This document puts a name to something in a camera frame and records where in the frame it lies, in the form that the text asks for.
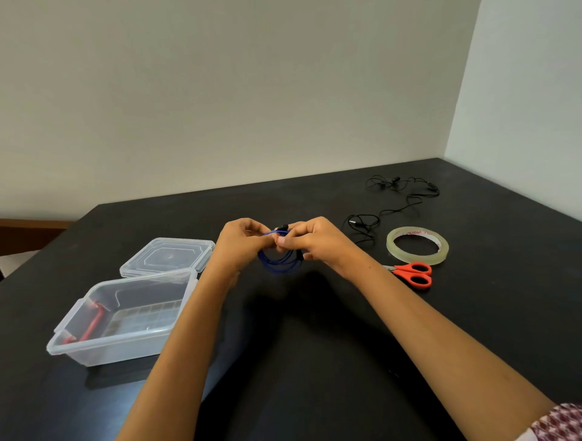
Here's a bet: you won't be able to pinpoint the person's right hand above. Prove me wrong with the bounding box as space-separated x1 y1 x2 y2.
275 216 364 278

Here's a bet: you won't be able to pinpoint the person's left hand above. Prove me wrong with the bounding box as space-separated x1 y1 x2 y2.
207 217 279 285

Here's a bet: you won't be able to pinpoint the blue wired earphones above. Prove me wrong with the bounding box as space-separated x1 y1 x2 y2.
256 223 306 274

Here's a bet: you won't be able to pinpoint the clear tape roll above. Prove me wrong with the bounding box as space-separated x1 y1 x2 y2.
386 226 450 267

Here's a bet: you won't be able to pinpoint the red-handled scissors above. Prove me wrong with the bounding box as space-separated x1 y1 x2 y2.
383 262 433 290

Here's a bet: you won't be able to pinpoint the black wired earphones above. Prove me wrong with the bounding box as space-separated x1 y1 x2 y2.
342 175 441 246

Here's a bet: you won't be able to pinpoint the clear plastic box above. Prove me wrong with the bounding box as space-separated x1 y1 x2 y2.
45 268 199 368

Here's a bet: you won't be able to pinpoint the person's right forearm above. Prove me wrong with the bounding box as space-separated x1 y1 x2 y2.
341 254 558 441

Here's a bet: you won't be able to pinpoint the person's left forearm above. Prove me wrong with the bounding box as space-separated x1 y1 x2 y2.
116 268 242 441

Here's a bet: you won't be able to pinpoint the clear plastic lid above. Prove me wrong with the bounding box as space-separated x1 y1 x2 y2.
119 237 216 279

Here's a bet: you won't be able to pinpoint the brown wooden furniture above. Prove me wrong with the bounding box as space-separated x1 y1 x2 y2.
0 219 73 257

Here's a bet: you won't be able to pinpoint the maroon white patterned right sleeve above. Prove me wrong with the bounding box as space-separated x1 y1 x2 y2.
516 403 582 441

